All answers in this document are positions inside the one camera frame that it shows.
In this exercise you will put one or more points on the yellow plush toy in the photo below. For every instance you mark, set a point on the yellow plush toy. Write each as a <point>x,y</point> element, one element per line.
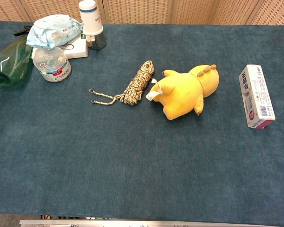
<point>180,94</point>

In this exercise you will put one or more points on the blue table cloth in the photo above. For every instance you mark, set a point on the blue table cloth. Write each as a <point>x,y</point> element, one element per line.
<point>142,146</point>

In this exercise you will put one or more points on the white flat box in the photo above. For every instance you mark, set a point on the white flat box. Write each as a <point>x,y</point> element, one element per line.
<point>78,48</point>

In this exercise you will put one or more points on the clear tub of binder clips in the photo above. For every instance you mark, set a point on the clear tub of binder clips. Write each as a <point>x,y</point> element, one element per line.
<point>53,66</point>

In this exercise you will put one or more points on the woven folding screen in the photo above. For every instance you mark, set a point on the woven folding screen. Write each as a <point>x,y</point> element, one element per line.
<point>156,10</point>

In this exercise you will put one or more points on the white cylindrical dispenser cup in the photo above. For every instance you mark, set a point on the white cylindrical dispenser cup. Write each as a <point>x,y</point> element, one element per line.
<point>91,21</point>

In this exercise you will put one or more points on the white toothpaste box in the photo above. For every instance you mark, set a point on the white toothpaste box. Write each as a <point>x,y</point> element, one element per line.
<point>256,94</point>

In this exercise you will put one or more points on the blue wet wipes pack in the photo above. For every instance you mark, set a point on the blue wet wipes pack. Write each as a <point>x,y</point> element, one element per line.
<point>53,30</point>

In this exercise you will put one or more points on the green glass bottle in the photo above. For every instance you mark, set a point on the green glass bottle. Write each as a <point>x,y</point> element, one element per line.
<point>10,62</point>

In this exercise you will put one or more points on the aluminium frame rail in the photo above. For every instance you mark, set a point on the aluminium frame rail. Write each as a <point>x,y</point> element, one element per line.
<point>132,223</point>

